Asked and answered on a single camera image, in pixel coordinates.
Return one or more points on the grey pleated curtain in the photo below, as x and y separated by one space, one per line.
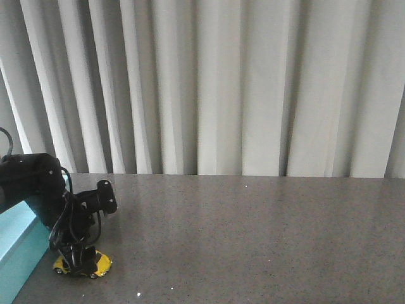
268 88

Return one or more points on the light blue plastic box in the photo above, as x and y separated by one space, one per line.
24 241

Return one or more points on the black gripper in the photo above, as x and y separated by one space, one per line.
69 223

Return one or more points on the yellow toy beetle car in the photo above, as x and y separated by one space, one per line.
103 263

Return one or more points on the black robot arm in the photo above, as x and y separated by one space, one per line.
37 180

